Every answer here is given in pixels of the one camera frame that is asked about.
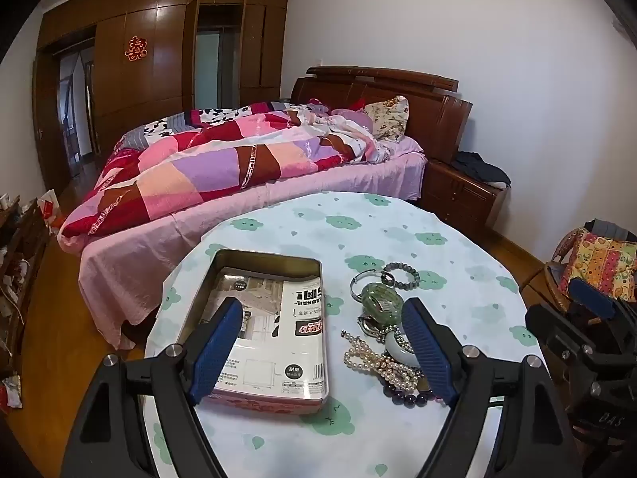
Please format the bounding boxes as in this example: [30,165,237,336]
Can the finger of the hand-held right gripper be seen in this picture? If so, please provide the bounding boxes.
[569,278,637,339]
[526,303,623,389]

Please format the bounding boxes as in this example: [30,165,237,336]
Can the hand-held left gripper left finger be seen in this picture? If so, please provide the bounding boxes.
[60,297,244,478]

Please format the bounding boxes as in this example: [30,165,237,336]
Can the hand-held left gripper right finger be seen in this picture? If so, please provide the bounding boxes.
[401,298,583,478]

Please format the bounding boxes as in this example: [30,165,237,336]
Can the white bangle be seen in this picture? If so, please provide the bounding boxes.
[385,326,424,366]

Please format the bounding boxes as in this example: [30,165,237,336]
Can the dark purple bead bracelet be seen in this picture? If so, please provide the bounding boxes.
[381,381,446,406]

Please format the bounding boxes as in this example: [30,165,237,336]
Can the pearl necklace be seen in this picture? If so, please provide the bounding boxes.
[341,329,421,394]

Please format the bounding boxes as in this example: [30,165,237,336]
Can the green translucent bangle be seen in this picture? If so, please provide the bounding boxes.
[359,283,405,320]

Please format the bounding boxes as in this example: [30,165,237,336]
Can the metal tin box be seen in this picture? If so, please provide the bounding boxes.
[176,249,330,415]

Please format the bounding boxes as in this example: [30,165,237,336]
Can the colourful patterned cushion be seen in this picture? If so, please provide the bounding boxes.
[560,231,637,304]

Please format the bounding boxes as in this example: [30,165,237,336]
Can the rattan chair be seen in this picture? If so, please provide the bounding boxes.
[545,226,637,310]

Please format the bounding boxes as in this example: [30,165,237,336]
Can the printed paper sheet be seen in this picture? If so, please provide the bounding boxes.
[201,269,326,402]

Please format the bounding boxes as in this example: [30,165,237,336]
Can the silver metal ornament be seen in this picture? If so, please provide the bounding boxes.
[357,313,386,338]

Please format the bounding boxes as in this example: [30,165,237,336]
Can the silver bangle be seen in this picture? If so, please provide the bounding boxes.
[350,269,394,304]

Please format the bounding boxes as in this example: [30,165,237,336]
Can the bed with pink sheet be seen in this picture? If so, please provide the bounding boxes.
[57,149,429,352]

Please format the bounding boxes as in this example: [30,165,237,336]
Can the round table with cloth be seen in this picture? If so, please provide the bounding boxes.
[144,192,553,478]

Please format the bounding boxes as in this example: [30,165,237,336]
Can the brown wooden nightstand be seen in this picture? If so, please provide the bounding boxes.
[420,157,503,232]

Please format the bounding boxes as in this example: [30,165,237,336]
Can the dark clothes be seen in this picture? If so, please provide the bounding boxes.
[450,151,512,190]

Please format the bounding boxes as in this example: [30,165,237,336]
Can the pink red patchwork quilt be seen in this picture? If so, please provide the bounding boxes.
[57,100,399,237]

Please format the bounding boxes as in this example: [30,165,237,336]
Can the wooden television cabinet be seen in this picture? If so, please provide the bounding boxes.
[0,194,51,374]

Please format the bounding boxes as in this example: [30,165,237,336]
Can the red white wrapper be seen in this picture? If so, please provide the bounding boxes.
[2,376,23,409]

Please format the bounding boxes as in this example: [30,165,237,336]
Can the red white bag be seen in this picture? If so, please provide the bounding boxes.
[37,189,63,232]

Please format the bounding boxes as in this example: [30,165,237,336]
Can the black white patterned blanket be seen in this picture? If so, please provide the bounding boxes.
[119,104,240,145]

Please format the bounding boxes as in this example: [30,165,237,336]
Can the floral pillow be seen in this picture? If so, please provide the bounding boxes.
[363,96,410,141]

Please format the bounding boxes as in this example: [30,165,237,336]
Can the brown wooden headboard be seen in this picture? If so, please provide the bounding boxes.
[290,66,473,160]

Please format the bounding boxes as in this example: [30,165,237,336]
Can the pink pillow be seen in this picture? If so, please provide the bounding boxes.
[331,107,374,130]

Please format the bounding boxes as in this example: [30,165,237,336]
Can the red paper decoration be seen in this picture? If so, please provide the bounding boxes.
[124,36,149,63]

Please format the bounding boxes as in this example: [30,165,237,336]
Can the brown wooden wardrobe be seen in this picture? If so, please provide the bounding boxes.
[32,0,291,195]

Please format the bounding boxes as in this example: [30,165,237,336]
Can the grey bead bracelet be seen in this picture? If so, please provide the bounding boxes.
[381,262,421,290]

